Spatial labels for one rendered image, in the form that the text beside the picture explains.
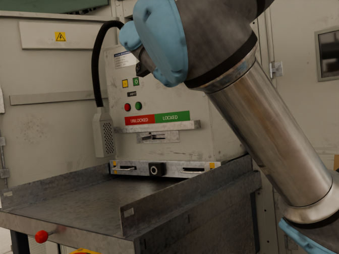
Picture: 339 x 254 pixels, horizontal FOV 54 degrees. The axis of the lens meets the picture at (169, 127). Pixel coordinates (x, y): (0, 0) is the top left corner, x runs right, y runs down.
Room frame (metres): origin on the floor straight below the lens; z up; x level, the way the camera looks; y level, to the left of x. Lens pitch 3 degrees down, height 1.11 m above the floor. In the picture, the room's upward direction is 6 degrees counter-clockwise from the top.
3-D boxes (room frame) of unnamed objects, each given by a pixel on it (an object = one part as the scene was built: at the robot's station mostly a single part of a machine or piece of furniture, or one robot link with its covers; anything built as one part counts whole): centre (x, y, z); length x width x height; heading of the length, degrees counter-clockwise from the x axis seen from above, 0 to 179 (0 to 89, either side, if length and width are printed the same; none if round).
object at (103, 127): (1.32, 0.26, 1.04); 0.08 x 0.05 x 0.17; 142
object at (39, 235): (0.86, 0.36, 0.82); 0.04 x 0.03 x 0.03; 142
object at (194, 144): (1.24, 0.05, 1.15); 0.48 x 0.01 x 0.48; 52
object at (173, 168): (1.26, 0.04, 0.90); 0.54 x 0.05 x 0.06; 52
